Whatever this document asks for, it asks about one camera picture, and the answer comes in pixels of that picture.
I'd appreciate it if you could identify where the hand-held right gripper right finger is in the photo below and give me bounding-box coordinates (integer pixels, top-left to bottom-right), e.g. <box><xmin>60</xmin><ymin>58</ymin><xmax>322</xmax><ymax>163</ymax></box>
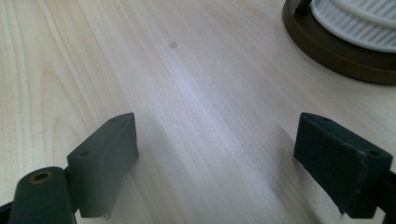
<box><xmin>292</xmin><ymin>112</ymin><xmax>394</xmax><ymax>219</ymax></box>

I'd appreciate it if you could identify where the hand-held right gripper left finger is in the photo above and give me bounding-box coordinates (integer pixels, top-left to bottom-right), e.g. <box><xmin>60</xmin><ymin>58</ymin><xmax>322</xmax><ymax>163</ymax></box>
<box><xmin>66</xmin><ymin>112</ymin><xmax>140</xmax><ymax>220</ymax></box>

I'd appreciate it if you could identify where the stack of white ribbed cups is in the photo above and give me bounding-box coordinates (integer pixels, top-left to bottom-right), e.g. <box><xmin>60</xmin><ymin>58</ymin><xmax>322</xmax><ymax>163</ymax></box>
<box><xmin>309</xmin><ymin>0</ymin><xmax>396</xmax><ymax>54</ymax></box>

